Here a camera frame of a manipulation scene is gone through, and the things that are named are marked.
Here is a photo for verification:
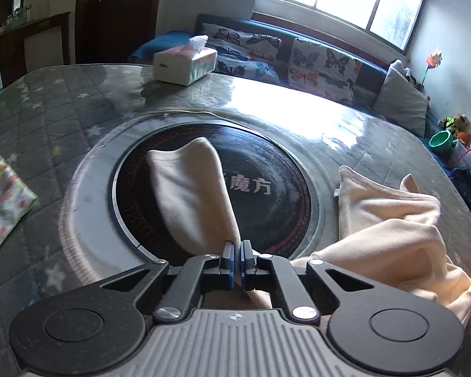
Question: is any cream fleece garment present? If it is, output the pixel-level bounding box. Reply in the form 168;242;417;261
145;137;471;325

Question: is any floral fabric storage bag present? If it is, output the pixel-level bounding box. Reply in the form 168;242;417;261
0;156;37;247

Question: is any black round induction cooktop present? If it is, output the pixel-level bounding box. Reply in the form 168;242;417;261
113;123;313;265

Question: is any green plastic bowl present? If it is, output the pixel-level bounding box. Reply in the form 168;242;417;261
428;130;453;154

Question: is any grey quilted star table cover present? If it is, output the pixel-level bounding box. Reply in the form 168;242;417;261
0;65;471;376

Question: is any stuffed toy pile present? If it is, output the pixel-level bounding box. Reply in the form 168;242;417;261
438;114;471;146

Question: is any grey pillow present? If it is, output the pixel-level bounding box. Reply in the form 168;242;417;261
373;60;428;136

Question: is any right butterfly print cushion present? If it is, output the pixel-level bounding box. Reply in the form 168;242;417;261
287;38;362;105

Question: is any butterfly print cushion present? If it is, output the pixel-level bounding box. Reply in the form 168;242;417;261
202;23;281;85
287;38;362;105

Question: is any white tissue box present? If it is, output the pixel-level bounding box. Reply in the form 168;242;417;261
153;35;218;87

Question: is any left butterfly print cushion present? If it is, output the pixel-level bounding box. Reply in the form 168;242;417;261
202;23;281;85

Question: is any dark wooden door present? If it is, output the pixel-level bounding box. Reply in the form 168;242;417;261
74;0;159;64

